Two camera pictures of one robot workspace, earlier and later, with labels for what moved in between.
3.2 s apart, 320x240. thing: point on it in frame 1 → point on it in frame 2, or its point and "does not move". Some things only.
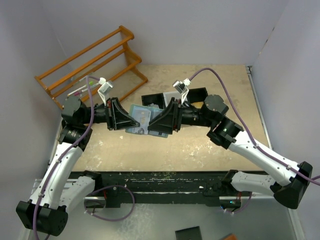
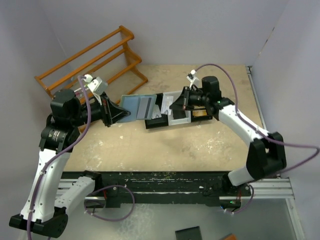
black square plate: x=193 y=233 does not move
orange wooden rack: x=105 y=66 does not move
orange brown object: x=231 y=236 does not move
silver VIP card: x=142 y=115 → x=167 y=101
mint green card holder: x=143 y=114 → x=140 y=106
